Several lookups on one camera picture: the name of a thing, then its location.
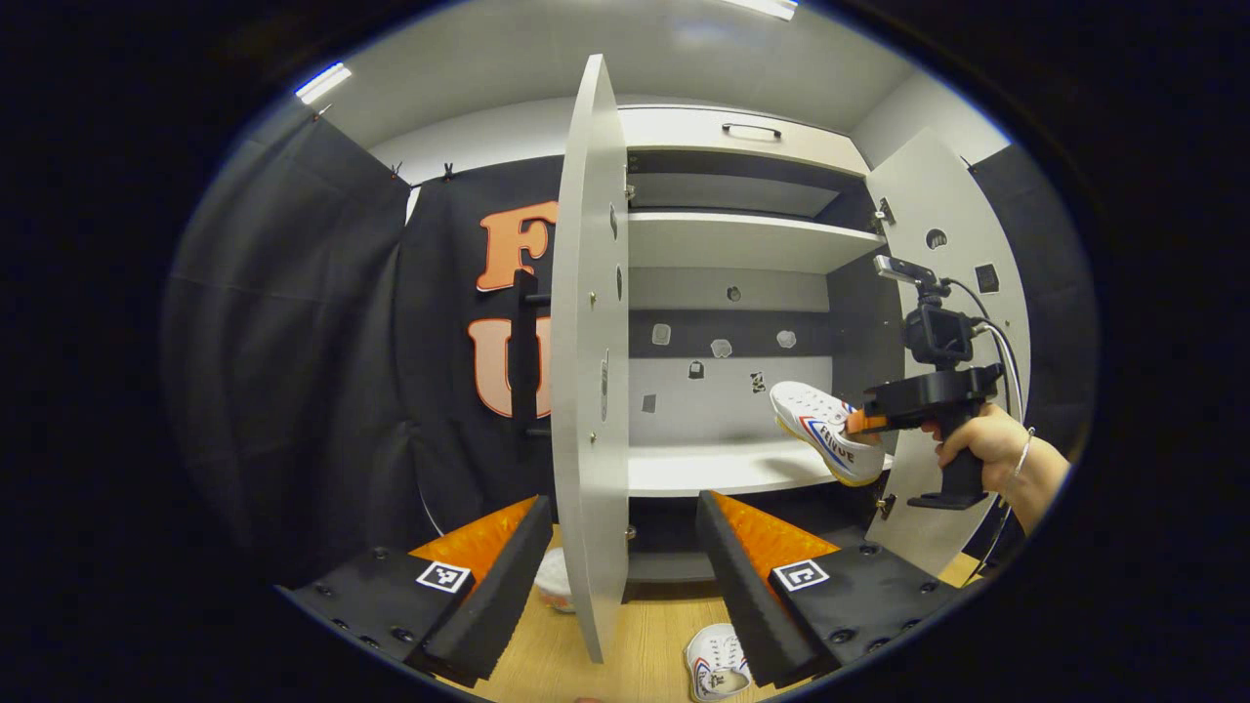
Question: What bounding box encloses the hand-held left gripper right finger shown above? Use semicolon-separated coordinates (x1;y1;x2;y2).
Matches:
695;490;968;689

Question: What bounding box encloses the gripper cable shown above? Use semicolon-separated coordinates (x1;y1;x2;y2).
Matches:
942;278;1026;582

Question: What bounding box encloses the white canvas shoe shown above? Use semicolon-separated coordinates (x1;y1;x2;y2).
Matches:
769;381;888;487
684;623;753;702

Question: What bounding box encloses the black door handle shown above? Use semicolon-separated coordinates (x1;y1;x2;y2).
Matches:
511;270;554;460

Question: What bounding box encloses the white cabinet shelf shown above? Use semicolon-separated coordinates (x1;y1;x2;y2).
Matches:
628;439;895;499
628;212;885;274

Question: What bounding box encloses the white round object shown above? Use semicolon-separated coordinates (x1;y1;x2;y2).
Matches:
533;547;577;614

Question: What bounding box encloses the white shoe cabinet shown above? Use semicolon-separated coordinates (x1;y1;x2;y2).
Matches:
620;105;904;585

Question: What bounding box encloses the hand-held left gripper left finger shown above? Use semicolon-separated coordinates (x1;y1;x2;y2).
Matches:
278;493;555;689

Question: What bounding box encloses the white cabinet drawer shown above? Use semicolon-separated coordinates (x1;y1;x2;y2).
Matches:
618;105;870;177

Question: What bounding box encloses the black backdrop cloth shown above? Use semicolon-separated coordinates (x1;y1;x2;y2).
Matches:
161;98;1100;587

